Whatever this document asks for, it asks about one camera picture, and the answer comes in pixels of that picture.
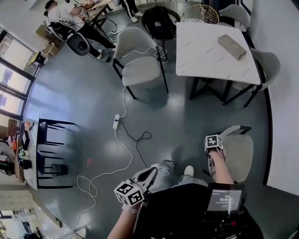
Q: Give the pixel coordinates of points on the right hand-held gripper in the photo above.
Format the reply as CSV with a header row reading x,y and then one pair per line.
x,y
213,142

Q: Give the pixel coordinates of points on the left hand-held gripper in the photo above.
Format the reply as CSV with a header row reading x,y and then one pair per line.
x,y
128,193

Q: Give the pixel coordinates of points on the black round stool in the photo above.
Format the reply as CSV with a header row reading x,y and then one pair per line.
x,y
161,23

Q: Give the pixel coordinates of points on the grey rectangular box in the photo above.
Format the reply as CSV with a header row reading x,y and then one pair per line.
x,y
231,45

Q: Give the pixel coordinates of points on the person's grey trousers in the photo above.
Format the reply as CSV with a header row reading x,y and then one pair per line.
x,y
161,173

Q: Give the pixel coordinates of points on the white counter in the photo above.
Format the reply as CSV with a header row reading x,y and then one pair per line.
x,y
33,140

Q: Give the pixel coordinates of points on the white power strip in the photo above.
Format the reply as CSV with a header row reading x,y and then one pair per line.
x,y
116,121
112,32

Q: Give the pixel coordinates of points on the cardboard box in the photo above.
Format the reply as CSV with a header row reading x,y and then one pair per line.
x,y
51,49

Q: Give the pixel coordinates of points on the person's black shirt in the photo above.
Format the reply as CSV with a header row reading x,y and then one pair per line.
x,y
177,210

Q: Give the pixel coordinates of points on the black framed window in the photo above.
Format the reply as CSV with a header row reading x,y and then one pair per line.
x,y
14,77

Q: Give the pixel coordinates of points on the pale wristband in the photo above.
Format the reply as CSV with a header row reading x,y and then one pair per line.
x,y
130,209

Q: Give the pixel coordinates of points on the black chest rig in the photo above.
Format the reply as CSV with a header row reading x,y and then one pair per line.
x,y
224,225

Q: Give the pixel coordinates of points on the person's right white shoe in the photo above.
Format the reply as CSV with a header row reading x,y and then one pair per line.
x,y
189,170

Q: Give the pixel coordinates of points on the black padded stool seat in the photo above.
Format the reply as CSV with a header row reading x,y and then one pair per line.
x,y
78,44

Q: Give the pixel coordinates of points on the person's right forearm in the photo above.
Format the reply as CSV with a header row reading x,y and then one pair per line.
x,y
222,168

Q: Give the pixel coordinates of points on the person's left forearm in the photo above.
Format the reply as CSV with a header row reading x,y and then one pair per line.
x,y
123,224

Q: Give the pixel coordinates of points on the brown wooden work table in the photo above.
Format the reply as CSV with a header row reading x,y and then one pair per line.
x,y
98,10

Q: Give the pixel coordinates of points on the white marble table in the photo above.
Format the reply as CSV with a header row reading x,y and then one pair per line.
x,y
198,58

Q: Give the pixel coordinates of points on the black high stool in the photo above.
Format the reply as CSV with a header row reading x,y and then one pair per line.
x,y
42,130
40,161

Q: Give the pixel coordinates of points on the black tablet screen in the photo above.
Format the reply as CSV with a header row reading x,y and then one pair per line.
x,y
224,198

